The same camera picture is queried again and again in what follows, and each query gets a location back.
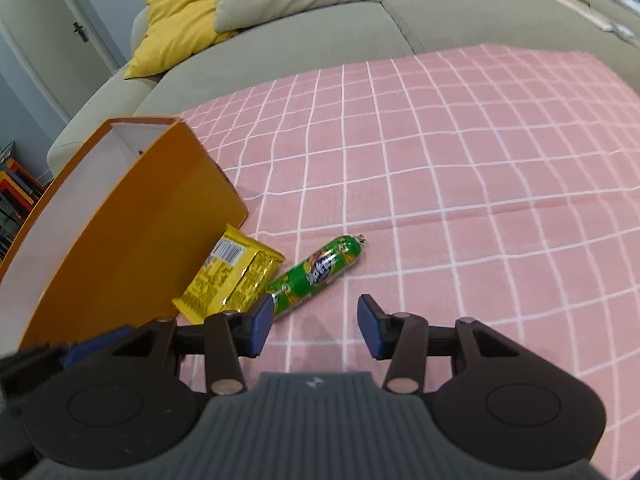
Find magazine on sofa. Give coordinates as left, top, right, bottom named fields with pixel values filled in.
left=553, top=0, right=639, bottom=48

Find orange cardboard box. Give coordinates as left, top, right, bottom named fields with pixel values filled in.
left=1, top=117, right=248, bottom=354

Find green sausage stick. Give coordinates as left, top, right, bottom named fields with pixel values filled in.
left=267, top=234, right=367, bottom=318

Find pink checkered tablecloth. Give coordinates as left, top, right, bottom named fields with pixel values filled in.
left=183, top=44, right=639, bottom=479

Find beige fabric sofa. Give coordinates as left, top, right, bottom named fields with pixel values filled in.
left=47, top=0, right=639, bottom=172

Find white papers on sofa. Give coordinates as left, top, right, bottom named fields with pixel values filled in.
left=612, top=0, right=640, bottom=15

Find stacked colourful stools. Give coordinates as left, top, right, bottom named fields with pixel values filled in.
left=0, top=141, right=46, bottom=259

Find yellow cushion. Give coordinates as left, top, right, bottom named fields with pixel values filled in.
left=124, top=0, right=237, bottom=79

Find yellow snack packet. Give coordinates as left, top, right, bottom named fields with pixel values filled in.
left=172, top=224, right=285, bottom=324

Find white door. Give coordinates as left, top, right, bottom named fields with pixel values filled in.
left=1, top=0, right=118, bottom=122

